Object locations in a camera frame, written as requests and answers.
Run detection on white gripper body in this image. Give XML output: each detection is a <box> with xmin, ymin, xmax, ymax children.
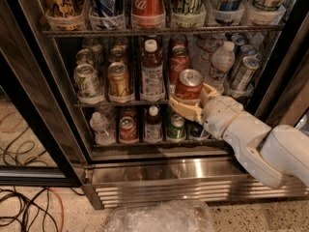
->
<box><xmin>203</xmin><ymin>96</ymin><xmax>243</xmax><ymax>139</ymax></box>

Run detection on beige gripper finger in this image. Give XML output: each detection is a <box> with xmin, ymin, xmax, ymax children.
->
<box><xmin>169</xmin><ymin>96</ymin><xmax>203</xmax><ymax>124</ymax></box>
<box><xmin>200</xmin><ymin>83</ymin><xmax>219</xmax><ymax>104</ymax></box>

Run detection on red coke can front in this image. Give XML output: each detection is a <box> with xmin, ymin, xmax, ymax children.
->
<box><xmin>175</xmin><ymin>69</ymin><xmax>203</xmax><ymax>100</ymax></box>

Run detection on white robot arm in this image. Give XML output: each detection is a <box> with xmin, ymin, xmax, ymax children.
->
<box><xmin>169</xmin><ymin>84</ymin><xmax>309</xmax><ymax>189</ymax></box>

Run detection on blue can bottom shelf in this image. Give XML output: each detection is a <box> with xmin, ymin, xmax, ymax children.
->
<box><xmin>189</xmin><ymin>123</ymin><xmax>210</xmax><ymax>141</ymax></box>

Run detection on green can bottom shelf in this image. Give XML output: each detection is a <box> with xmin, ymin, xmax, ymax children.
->
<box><xmin>167</xmin><ymin>114</ymin><xmax>185</xmax><ymax>141</ymax></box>

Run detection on clear water bottle middle shelf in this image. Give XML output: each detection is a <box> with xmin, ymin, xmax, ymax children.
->
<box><xmin>206</xmin><ymin>41</ymin><xmax>235</xmax><ymax>93</ymax></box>

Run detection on silver slim can front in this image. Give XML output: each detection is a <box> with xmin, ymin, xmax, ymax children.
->
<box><xmin>230</xmin><ymin>56</ymin><xmax>260</xmax><ymax>91</ymax></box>

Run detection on silver slim can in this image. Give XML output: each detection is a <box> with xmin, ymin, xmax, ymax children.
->
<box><xmin>231</xmin><ymin>34</ymin><xmax>247</xmax><ymax>54</ymax></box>
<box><xmin>229</xmin><ymin>44</ymin><xmax>258</xmax><ymax>79</ymax></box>
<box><xmin>230</xmin><ymin>56</ymin><xmax>260</xmax><ymax>91</ymax></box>

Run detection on brown tea bottle bottom shelf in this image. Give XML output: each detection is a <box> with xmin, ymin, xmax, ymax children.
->
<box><xmin>144</xmin><ymin>105</ymin><xmax>162</xmax><ymax>143</ymax></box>

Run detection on brown tea bottle shelf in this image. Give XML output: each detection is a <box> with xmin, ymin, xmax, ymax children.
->
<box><xmin>141</xmin><ymin>39</ymin><xmax>163</xmax><ymax>102</ymax></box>
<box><xmin>144</xmin><ymin>105</ymin><xmax>162</xmax><ymax>143</ymax></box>

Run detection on brown tea bottle middle shelf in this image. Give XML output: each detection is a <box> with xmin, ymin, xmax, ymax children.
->
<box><xmin>141</xmin><ymin>39</ymin><xmax>163</xmax><ymax>102</ymax></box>

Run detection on red coke can rear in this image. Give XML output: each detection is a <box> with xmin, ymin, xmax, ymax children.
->
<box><xmin>169</xmin><ymin>35</ymin><xmax>188</xmax><ymax>49</ymax></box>

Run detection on silver slim can rear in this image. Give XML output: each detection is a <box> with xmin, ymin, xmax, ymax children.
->
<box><xmin>231</xmin><ymin>34</ymin><xmax>247</xmax><ymax>54</ymax></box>

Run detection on right fridge glass door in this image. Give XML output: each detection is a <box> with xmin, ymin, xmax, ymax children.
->
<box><xmin>247</xmin><ymin>12</ymin><xmax>309</xmax><ymax>127</ymax></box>

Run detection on red coke can bottom shelf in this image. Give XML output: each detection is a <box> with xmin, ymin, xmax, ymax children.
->
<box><xmin>119</xmin><ymin>116</ymin><xmax>138</xmax><ymax>143</ymax></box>

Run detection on red coke can shelf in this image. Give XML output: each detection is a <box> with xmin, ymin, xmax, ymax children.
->
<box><xmin>119</xmin><ymin>116</ymin><xmax>138</xmax><ymax>143</ymax></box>
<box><xmin>131</xmin><ymin>0</ymin><xmax>164</xmax><ymax>28</ymax></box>

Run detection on gold can front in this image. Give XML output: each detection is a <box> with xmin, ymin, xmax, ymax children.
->
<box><xmin>107</xmin><ymin>62</ymin><xmax>132</xmax><ymax>102</ymax></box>

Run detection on gold can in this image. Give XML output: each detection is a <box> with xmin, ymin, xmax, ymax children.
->
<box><xmin>107</xmin><ymin>62</ymin><xmax>132</xmax><ymax>102</ymax></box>
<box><xmin>113</xmin><ymin>37</ymin><xmax>129</xmax><ymax>50</ymax></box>
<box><xmin>108</xmin><ymin>47</ymin><xmax>127</xmax><ymax>65</ymax></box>

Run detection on green lacroix can top shelf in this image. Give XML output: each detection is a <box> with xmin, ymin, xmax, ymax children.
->
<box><xmin>171</xmin><ymin>0</ymin><xmax>202</xmax><ymax>28</ymax></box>

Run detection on water bottle bottom shelf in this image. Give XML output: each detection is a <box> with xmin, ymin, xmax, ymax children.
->
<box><xmin>90</xmin><ymin>112</ymin><xmax>115</xmax><ymax>146</ymax></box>

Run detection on gold can rear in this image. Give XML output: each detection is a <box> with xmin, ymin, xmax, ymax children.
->
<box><xmin>113</xmin><ymin>37</ymin><xmax>129</xmax><ymax>50</ymax></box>

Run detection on red coke can top shelf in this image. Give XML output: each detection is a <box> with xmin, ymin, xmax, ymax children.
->
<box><xmin>131</xmin><ymin>0</ymin><xmax>164</xmax><ymax>28</ymax></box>

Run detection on white can top shelf right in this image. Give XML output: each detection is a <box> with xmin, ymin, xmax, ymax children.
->
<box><xmin>246</xmin><ymin>0</ymin><xmax>284</xmax><ymax>25</ymax></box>

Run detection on white green can front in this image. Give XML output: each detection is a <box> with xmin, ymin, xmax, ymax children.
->
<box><xmin>74</xmin><ymin>64</ymin><xmax>104</xmax><ymax>104</ymax></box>

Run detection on white green can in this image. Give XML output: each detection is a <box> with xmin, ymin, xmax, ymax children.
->
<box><xmin>76</xmin><ymin>48</ymin><xmax>97</xmax><ymax>67</ymax></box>
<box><xmin>83</xmin><ymin>38</ymin><xmax>103</xmax><ymax>64</ymax></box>
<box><xmin>74</xmin><ymin>64</ymin><xmax>104</xmax><ymax>104</ymax></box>

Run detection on stainless steel display fridge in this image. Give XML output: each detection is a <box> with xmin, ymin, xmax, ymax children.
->
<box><xmin>9</xmin><ymin>0</ymin><xmax>309</xmax><ymax>211</ymax></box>

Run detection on white green can rear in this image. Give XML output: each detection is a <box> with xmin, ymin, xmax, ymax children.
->
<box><xmin>83</xmin><ymin>38</ymin><xmax>103</xmax><ymax>64</ymax></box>

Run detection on blue white can top shelf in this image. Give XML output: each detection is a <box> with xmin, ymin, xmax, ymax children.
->
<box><xmin>91</xmin><ymin>0</ymin><xmax>124</xmax><ymax>29</ymax></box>

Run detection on fridge sliding glass door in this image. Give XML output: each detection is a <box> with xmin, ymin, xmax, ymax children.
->
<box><xmin>0</xmin><ymin>0</ymin><xmax>87</xmax><ymax>187</ymax></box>

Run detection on yellow can top shelf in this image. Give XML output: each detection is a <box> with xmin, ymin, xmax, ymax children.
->
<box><xmin>46</xmin><ymin>0</ymin><xmax>85</xmax><ymax>31</ymax></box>

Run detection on clear water bottle rear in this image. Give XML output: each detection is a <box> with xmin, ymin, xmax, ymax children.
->
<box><xmin>194</xmin><ymin>33</ymin><xmax>226</xmax><ymax>76</ymax></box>

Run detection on clear plastic bag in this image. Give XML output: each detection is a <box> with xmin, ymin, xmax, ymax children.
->
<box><xmin>103</xmin><ymin>200</ymin><xmax>215</xmax><ymax>232</ymax></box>

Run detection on orange cable on floor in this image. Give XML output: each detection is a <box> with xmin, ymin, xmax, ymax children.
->
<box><xmin>47</xmin><ymin>187</ymin><xmax>65</xmax><ymax>232</ymax></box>

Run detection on black cables on floor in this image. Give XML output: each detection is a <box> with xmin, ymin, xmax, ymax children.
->
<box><xmin>0</xmin><ymin>187</ymin><xmax>85</xmax><ymax>232</ymax></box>

